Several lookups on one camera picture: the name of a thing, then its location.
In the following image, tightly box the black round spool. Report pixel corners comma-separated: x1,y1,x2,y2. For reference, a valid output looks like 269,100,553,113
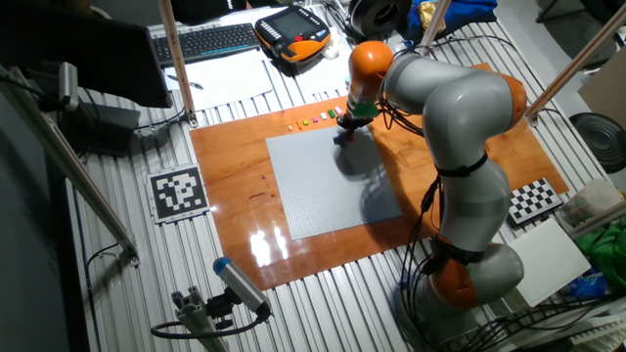
347,0,415,43

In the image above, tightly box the black computer keyboard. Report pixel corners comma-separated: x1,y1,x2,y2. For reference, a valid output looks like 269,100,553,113
151,22,261,67

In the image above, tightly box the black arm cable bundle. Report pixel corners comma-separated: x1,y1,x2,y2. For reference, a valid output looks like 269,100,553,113
379,46,490,348

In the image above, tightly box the black camera cable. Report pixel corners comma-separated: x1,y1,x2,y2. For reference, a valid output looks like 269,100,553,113
150,312,273,340

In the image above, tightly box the clear plastic bag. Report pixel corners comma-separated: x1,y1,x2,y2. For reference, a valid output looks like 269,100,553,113
557,178,626,231

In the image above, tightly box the blue plastic bag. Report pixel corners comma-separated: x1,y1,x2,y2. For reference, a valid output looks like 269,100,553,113
561,271,610,300

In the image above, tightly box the black electronics box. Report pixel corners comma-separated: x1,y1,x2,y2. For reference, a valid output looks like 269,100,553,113
58,100,143,157

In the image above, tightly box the black computer monitor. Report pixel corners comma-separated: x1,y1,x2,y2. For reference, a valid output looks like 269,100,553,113
0,9,173,110

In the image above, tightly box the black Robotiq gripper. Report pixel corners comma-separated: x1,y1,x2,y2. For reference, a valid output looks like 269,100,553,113
336,114,375,143

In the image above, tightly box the grey aluminium camera stand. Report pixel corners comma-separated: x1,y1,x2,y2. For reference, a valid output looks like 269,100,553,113
170,286,236,352

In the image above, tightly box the orange black teach pendant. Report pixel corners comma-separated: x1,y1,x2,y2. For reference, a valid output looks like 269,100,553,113
253,4,333,64

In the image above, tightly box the tan frame post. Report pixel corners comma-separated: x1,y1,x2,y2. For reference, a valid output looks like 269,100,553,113
418,0,454,50
156,0,200,128
525,2,626,126

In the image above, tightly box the white tape roll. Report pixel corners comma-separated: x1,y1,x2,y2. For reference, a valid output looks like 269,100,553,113
320,31,343,61

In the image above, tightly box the blue cloth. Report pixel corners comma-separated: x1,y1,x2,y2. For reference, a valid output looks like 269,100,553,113
405,0,499,48

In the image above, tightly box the glossy wooden board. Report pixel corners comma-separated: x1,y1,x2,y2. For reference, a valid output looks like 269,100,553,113
189,62,571,292

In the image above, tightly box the grey aluminium frame beam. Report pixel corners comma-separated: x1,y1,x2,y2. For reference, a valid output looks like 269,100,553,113
0,66,141,268
569,199,626,241

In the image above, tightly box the white flat box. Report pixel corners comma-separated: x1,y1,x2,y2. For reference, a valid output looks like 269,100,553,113
503,217,592,308

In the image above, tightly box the black ribbed disc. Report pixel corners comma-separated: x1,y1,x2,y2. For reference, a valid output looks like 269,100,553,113
569,111,626,175

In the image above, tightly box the silver camera with blue cap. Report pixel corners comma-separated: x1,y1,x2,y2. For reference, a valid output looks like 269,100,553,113
212,256,273,317

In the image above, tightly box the green cloth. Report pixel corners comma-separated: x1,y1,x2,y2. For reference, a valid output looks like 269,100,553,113
586,219,626,290

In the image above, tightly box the black white AprilTag marker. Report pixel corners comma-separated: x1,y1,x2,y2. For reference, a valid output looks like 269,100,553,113
146,163,211,225

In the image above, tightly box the dark pen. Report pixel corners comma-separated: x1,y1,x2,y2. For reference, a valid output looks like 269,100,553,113
165,73,204,91

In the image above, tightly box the brown cardboard sheet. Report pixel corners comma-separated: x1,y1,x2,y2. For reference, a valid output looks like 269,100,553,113
576,46,626,131

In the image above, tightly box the black white checkerboard card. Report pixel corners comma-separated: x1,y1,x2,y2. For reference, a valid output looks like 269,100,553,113
506,177,564,226

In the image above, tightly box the grey Lego baseplate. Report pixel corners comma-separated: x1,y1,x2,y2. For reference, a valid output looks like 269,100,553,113
265,125,403,242

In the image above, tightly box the small silver depth camera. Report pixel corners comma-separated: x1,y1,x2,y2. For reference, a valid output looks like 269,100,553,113
58,62,79,112

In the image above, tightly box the green wrist adapter mount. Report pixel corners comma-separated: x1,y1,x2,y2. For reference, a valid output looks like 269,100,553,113
344,75,381,119

